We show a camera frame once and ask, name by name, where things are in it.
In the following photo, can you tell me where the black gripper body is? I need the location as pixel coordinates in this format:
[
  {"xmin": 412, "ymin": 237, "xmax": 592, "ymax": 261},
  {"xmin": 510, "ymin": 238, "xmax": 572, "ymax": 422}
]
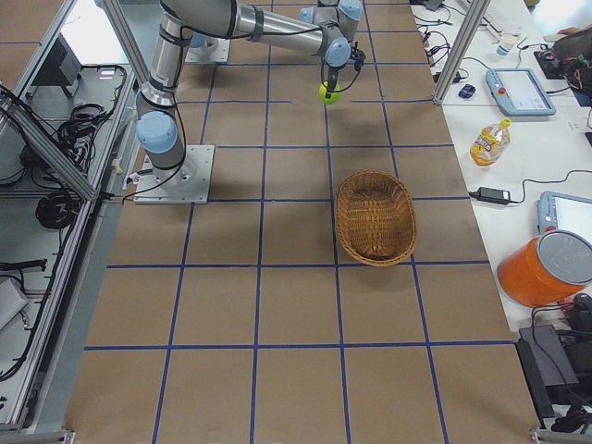
[{"xmin": 326, "ymin": 66, "xmax": 340, "ymax": 89}]

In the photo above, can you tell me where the blue teach pendant near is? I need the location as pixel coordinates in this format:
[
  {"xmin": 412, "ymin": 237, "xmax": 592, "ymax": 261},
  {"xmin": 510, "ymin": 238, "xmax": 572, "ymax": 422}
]
[{"xmin": 537, "ymin": 191, "xmax": 592, "ymax": 242}]

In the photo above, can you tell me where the black power adapter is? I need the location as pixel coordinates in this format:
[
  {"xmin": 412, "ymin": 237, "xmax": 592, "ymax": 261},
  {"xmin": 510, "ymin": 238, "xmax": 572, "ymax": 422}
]
[{"xmin": 469, "ymin": 187, "xmax": 512, "ymax": 205}]

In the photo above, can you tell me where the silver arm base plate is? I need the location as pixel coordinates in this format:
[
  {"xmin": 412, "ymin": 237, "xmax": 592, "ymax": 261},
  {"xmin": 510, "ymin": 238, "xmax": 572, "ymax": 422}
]
[{"xmin": 132, "ymin": 144, "xmax": 215, "ymax": 204}]

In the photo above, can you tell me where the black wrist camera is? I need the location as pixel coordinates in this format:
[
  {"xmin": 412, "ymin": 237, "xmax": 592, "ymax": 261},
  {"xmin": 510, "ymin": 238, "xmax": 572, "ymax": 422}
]
[{"xmin": 351, "ymin": 43, "xmax": 365, "ymax": 73}]

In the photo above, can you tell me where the blue teach pendant far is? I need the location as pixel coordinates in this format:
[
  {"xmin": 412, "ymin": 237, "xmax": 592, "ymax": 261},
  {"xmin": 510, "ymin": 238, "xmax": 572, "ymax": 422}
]
[{"xmin": 486, "ymin": 68, "xmax": 556, "ymax": 117}]

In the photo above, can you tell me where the woven wicker basket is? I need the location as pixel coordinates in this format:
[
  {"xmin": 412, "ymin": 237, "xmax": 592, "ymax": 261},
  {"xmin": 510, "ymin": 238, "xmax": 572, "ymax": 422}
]
[{"xmin": 336, "ymin": 169, "xmax": 417, "ymax": 267}]

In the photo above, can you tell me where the orange bucket grey lid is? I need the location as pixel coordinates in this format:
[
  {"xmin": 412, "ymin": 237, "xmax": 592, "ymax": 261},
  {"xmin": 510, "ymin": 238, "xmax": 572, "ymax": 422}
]
[{"xmin": 497, "ymin": 230, "xmax": 591, "ymax": 308}]

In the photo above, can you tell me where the aluminium frame post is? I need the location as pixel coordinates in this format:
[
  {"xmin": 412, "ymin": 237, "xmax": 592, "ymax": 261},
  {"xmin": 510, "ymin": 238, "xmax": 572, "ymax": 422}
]
[{"xmin": 433, "ymin": 0, "xmax": 490, "ymax": 105}]

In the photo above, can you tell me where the green apple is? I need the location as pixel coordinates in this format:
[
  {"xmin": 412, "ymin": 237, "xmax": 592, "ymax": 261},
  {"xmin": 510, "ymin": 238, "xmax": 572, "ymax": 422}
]
[{"xmin": 318, "ymin": 81, "xmax": 341, "ymax": 105}]

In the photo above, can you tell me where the orange juice bottle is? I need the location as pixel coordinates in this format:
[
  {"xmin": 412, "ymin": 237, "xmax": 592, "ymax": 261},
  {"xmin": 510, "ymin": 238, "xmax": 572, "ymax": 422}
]
[{"xmin": 469, "ymin": 117, "xmax": 512, "ymax": 167}]

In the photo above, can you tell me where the blue teach pendant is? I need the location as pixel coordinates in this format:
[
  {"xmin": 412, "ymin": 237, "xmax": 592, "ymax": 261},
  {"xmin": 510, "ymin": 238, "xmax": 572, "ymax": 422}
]
[
  {"xmin": 486, "ymin": 68, "xmax": 556, "ymax": 117},
  {"xmin": 537, "ymin": 191, "xmax": 592, "ymax": 242}
]

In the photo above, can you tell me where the white paper cup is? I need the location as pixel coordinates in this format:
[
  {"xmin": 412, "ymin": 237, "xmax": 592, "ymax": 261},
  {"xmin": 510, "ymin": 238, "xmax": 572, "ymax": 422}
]
[{"xmin": 496, "ymin": 33, "xmax": 518, "ymax": 56}]

